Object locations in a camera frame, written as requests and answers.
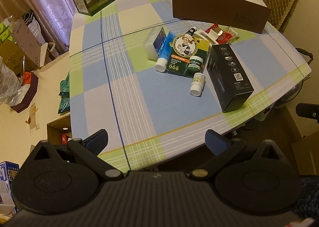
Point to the checkered tablecloth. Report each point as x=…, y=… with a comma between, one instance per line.
x=125, y=64

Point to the brown cardboard boxes pile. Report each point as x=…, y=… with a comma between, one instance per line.
x=23, y=46

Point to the teal snack packets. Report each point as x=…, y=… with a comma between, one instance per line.
x=64, y=105

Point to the brown cardboard storage box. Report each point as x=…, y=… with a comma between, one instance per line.
x=250, y=15

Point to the black product box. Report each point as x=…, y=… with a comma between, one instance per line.
x=229, y=79

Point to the cotton swab bag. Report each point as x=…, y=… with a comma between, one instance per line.
x=231, y=33

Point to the dark green small tube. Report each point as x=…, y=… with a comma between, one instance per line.
x=191, y=31

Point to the silver plastic bag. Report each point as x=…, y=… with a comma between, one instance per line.
x=10, y=85

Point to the blue hand cream tube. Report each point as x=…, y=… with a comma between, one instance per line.
x=164, y=55

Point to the red snack packet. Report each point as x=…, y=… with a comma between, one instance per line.
x=219, y=35

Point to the blue tissue packet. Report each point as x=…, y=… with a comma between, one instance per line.
x=154, y=43

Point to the dark red tray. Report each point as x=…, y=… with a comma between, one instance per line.
x=32, y=84

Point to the white pill bottle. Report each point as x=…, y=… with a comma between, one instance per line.
x=197, y=84

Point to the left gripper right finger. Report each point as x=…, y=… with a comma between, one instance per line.
x=224, y=151

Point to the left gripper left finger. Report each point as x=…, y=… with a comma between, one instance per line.
x=86, y=152

